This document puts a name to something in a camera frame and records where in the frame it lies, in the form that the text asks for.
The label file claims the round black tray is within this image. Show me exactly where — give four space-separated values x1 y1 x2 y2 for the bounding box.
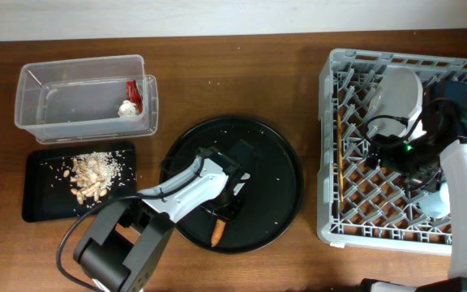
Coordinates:
160 117 305 254

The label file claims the white napkin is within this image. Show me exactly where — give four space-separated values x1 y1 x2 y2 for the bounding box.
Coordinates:
118 100 139 118

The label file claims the light blue cup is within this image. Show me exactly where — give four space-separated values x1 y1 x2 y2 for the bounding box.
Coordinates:
418 182 450 219

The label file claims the grey dishwasher rack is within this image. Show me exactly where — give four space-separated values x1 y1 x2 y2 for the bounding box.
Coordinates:
317 49 467 256

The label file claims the red sauce packet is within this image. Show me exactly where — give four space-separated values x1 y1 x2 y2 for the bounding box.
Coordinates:
126 80 143 114

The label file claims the grey plate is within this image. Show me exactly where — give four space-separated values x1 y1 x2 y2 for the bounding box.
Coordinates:
366 67 422 137

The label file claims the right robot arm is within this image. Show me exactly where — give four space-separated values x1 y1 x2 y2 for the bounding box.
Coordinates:
362 79 467 291

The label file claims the orange carrot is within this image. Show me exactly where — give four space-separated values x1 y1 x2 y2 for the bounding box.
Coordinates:
211 219 226 247

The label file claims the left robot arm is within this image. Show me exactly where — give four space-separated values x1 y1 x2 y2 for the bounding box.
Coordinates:
73 140 254 291

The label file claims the food scraps and rice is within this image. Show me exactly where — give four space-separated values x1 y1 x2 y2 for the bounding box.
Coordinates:
62 152 122 205

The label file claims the clear plastic bin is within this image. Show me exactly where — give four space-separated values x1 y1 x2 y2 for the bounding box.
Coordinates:
14 54 159 144

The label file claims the black rectangular tray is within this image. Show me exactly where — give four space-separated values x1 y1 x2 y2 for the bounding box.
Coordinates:
22 141 137 222

